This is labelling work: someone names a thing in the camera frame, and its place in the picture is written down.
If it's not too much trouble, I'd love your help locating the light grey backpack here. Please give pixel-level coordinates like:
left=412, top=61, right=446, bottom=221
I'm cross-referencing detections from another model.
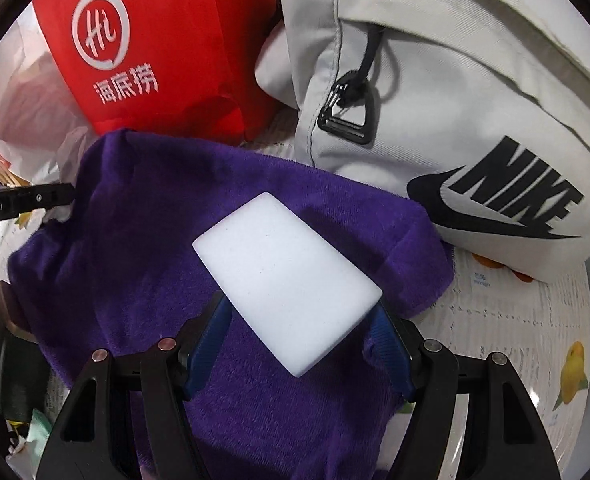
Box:
left=254, top=0, right=590, bottom=283

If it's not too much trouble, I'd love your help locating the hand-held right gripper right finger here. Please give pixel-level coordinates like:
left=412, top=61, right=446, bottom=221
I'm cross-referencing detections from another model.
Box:
left=367, top=297, right=563, bottom=480

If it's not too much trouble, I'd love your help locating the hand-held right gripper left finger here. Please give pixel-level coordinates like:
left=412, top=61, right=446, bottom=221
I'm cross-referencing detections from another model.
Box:
left=35, top=292, right=233, bottom=480

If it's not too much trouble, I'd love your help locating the dark brown case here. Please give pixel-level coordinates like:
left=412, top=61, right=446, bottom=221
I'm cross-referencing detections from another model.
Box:
left=0, top=305, right=56, bottom=421

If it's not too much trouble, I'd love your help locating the red bag with white print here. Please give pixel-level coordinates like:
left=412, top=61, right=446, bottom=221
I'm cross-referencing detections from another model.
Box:
left=32, top=0, right=283, bottom=143

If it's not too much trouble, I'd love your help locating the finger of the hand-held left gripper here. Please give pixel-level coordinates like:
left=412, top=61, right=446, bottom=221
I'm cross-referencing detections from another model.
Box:
left=2, top=183, right=76, bottom=218

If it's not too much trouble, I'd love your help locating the white plastic bag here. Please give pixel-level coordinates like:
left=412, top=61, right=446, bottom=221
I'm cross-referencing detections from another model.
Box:
left=0, top=10, right=96, bottom=186

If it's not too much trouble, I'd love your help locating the white sponge block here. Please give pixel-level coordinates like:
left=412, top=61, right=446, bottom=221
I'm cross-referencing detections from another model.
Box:
left=192, top=191, right=383, bottom=378

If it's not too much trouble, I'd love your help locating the purple towel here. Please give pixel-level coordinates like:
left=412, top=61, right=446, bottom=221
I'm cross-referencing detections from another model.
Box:
left=7, top=128, right=456, bottom=480

